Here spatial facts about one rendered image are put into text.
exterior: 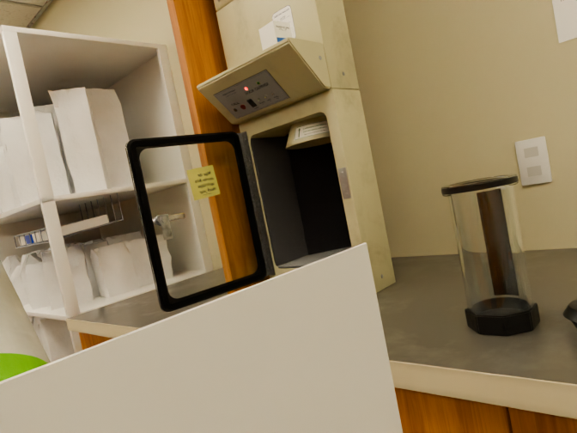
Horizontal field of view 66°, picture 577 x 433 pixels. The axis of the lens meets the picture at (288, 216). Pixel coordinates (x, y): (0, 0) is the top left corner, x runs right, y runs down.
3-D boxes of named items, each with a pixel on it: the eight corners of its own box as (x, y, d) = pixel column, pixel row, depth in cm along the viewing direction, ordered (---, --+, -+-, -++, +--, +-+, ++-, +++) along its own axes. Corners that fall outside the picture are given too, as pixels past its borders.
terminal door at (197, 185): (268, 277, 121) (238, 131, 118) (162, 314, 101) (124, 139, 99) (266, 277, 121) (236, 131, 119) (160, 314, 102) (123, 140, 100)
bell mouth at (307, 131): (314, 147, 128) (311, 128, 128) (367, 132, 116) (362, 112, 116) (271, 151, 115) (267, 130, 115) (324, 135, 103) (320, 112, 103)
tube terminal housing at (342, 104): (327, 270, 141) (279, 25, 137) (422, 267, 119) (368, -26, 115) (272, 294, 123) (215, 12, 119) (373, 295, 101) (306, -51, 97)
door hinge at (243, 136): (269, 275, 123) (239, 133, 121) (276, 274, 121) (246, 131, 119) (264, 276, 121) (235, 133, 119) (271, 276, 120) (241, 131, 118)
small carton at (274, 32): (280, 57, 103) (275, 32, 103) (294, 50, 99) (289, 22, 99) (264, 57, 100) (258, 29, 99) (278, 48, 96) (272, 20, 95)
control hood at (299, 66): (238, 124, 121) (230, 87, 120) (332, 88, 98) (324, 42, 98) (203, 125, 112) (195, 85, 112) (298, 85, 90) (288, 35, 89)
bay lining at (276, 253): (330, 246, 138) (307, 133, 136) (405, 240, 120) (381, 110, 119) (275, 266, 120) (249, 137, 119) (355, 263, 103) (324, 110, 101)
